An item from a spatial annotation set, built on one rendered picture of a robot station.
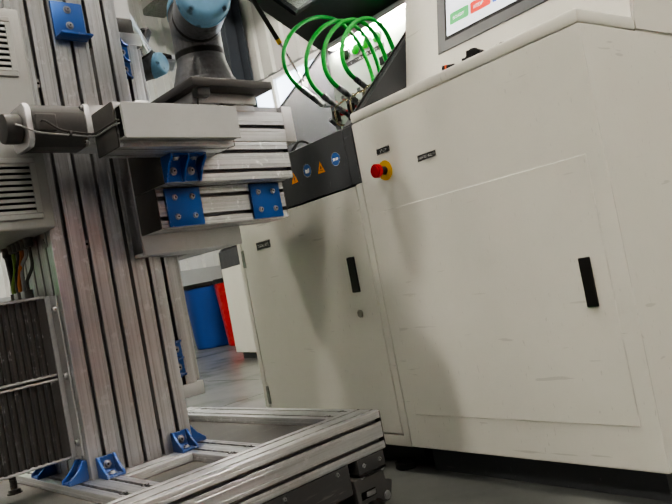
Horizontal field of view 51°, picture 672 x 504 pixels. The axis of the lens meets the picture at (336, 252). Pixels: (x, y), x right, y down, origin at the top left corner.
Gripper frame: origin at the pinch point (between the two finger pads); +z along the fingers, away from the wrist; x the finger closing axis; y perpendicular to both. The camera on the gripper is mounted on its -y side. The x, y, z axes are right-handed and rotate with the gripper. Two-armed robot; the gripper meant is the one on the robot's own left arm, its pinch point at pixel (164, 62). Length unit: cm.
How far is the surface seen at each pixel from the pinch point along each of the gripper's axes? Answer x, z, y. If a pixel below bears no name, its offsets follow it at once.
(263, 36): -226, 558, -188
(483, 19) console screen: 123, -38, 15
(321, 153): 75, -37, 45
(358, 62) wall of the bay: 67, 27, 4
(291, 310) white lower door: 56, -22, 91
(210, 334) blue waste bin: -281, 483, 169
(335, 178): 80, -39, 53
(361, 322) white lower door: 85, -39, 94
